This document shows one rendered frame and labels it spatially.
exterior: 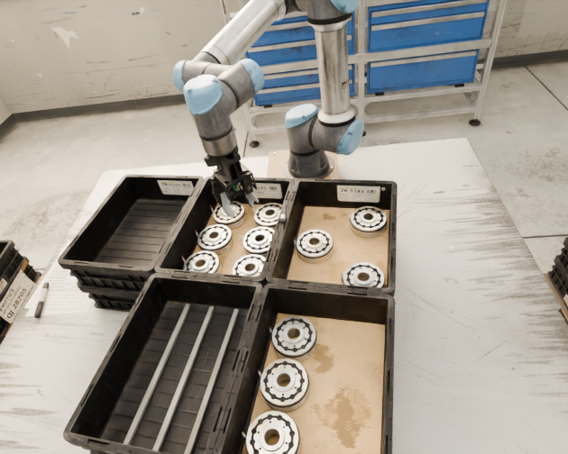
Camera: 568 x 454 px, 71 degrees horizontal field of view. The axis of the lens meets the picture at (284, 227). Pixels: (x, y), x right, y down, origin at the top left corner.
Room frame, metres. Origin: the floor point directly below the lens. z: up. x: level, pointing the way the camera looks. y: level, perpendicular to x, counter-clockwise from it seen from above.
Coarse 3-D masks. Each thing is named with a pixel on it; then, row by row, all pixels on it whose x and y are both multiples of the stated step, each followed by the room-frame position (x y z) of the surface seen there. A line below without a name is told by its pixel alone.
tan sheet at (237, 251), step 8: (248, 208) 0.99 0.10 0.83; (256, 208) 0.98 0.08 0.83; (248, 216) 0.95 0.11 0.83; (208, 224) 0.94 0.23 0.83; (248, 224) 0.91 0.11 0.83; (232, 232) 0.89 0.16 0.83; (240, 232) 0.88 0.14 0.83; (240, 240) 0.85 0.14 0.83; (232, 248) 0.82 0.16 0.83; (240, 248) 0.82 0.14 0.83; (224, 256) 0.80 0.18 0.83; (232, 256) 0.79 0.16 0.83; (240, 256) 0.78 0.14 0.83; (224, 264) 0.76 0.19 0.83; (224, 272) 0.73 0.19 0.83
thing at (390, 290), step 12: (300, 180) 0.95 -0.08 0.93; (312, 180) 0.94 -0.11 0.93; (324, 180) 0.93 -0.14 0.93; (336, 180) 0.92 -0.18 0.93; (348, 180) 0.91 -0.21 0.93; (360, 180) 0.90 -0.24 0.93; (372, 180) 0.89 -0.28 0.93; (384, 180) 0.88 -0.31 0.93; (396, 192) 0.82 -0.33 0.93; (288, 204) 0.85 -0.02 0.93; (396, 204) 0.77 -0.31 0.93; (288, 216) 0.80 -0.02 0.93; (396, 216) 0.73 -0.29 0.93; (396, 228) 0.69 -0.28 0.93; (396, 240) 0.65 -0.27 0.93; (276, 252) 0.68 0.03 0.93; (276, 264) 0.65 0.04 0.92; (336, 288) 0.54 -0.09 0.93; (348, 288) 0.53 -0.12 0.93; (360, 288) 0.53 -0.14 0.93; (372, 288) 0.52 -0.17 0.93; (384, 288) 0.51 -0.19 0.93
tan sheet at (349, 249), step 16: (320, 208) 0.92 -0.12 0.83; (336, 208) 0.91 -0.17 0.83; (352, 208) 0.90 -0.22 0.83; (304, 224) 0.87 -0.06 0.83; (320, 224) 0.85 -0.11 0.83; (336, 224) 0.84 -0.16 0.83; (336, 240) 0.78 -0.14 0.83; (352, 240) 0.77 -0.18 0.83; (368, 240) 0.76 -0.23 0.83; (384, 240) 0.74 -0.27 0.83; (336, 256) 0.72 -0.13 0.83; (352, 256) 0.71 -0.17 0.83; (368, 256) 0.70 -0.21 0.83; (384, 256) 0.69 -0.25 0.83; (304, 272) 0.68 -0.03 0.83; (320, 272) 0.67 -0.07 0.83; (336, 272) 0.66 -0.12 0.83; (384, 272) 0.63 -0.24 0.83
